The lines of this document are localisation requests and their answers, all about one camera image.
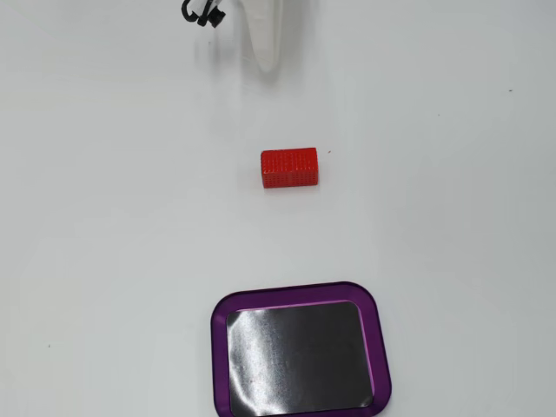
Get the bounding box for purple tray box, black base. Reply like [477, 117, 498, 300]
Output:
[209, 281, 393, 417]

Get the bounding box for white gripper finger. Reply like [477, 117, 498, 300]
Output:
[240, 0, 284, 74]

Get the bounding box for red perforated cube block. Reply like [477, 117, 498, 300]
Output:
[260, 147, 321, 190]

